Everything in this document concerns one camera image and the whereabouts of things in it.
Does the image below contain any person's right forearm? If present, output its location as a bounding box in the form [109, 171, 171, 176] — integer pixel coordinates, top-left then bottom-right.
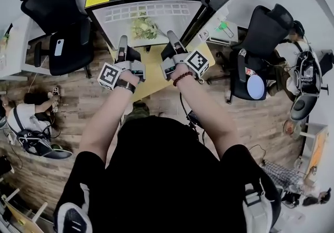
[176, 76, 238, 161]

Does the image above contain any person's left forearm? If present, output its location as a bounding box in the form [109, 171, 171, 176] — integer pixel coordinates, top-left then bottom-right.
[78, 87, 135, 165]

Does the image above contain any white storage box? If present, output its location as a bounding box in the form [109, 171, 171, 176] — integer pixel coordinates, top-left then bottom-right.
[206, 15, 238, 46]

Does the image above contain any light blue round disc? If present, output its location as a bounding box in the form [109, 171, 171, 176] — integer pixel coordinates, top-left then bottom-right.
[246, 74, 267, 101]

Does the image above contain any red-brown bead bracelet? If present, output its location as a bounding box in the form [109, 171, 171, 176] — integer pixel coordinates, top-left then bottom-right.
[172, 71, 195, 87]

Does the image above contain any black bag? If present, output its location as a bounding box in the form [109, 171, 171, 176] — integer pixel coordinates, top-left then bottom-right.
[0, 155, 15, 175]

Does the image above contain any round glass dish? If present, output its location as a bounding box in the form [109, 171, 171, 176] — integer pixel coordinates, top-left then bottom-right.
[283, 119, 303, 140]

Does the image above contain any small white bottle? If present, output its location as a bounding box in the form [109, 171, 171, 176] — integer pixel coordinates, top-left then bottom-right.
[237, 48, 258, 76]

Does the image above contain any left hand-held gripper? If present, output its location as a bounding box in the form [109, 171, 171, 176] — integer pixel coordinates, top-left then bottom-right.
[97, 34, 146, 91]

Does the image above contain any person's left hand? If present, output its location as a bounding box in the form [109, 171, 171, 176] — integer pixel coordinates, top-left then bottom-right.
[118, 71, 141, 87]

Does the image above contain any grey backpack shoulder strap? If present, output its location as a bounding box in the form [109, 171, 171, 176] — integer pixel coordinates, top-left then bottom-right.
[53, 182, 92, 233]
[242, 178, 281, 233]

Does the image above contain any white desk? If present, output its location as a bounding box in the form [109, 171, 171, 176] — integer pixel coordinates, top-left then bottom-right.
[0, 15, 53, 81]

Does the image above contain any white wire fridge shelf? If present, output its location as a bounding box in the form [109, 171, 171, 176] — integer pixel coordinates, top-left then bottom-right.
[104, 2, 190, 22]

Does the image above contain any black office chair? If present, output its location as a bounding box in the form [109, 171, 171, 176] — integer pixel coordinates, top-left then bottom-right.
[216, 3, 294, 104]
[18, 0, 94, 77]

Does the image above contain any person's black shirt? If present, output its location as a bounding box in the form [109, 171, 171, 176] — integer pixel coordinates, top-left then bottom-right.
[53, 115, 282, 233]

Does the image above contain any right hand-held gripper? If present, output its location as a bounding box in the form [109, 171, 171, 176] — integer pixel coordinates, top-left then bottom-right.
[160, 30, 209, 81]

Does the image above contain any black wristwatch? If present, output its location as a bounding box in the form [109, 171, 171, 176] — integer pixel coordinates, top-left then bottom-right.
[114, 78, 137, 94]

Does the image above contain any white frame wooden table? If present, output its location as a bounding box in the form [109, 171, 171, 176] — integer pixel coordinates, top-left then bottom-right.
[300, 122, 329, 175]

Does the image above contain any white phone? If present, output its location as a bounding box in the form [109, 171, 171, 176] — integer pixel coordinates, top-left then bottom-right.
[54, 39, 65, 57]

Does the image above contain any person's right hand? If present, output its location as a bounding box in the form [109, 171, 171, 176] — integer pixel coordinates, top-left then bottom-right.
[169, 63, 194, 83]

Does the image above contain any person's camouflage trouser leg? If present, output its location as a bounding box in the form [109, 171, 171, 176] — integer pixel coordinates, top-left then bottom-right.
[124, 100, 151, 123]

